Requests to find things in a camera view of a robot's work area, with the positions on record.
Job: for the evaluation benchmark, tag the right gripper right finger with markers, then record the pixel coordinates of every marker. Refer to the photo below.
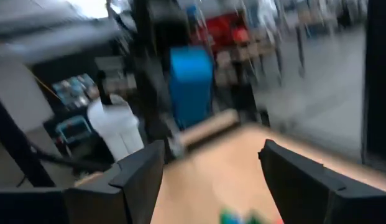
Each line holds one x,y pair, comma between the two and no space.
304,193

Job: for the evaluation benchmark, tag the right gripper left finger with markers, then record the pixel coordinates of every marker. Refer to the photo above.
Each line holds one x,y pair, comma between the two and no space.
130,186

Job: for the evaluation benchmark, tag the white bulky object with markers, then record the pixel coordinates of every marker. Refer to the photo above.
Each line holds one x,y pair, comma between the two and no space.
118,130

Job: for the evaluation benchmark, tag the computer monitor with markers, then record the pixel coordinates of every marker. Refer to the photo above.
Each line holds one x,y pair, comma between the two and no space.
73,90

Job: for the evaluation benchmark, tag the blue bin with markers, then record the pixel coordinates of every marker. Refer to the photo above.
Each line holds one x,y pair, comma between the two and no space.
191,84

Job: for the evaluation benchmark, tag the black panel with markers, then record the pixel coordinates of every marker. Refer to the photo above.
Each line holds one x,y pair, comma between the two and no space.
379,77

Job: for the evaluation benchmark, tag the red shelf rack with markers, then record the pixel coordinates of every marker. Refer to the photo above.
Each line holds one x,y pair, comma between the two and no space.
223,31

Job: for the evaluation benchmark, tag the black metal post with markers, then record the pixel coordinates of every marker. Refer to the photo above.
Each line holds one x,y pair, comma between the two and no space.
12,146

